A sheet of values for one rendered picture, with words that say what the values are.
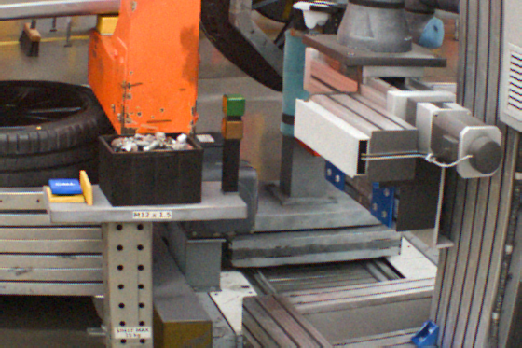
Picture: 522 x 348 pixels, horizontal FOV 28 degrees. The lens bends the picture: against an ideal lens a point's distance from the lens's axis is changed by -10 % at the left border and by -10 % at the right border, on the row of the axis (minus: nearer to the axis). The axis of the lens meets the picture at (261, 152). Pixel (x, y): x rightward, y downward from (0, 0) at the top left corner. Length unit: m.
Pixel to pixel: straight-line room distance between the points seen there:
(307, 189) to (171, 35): 0.84
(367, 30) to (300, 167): 1.04
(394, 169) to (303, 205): 1.24
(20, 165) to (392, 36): 1.02
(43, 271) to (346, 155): 1.02
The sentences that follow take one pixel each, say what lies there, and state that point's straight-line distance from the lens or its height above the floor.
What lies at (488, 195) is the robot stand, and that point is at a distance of 2.08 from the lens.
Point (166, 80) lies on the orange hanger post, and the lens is 2.50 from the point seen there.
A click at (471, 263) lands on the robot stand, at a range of 2.14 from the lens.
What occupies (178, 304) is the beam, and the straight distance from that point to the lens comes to 2.67.
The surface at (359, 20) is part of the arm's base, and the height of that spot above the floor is 0.87.
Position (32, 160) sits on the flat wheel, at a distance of 2.70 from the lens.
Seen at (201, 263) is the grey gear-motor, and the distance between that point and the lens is 2.87.
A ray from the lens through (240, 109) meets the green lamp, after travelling 2.39.
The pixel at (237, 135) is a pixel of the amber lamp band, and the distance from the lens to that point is 2.40.
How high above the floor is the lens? 1.20
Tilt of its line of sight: 16 degrees down
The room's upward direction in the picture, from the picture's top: 3 degrees clockwise
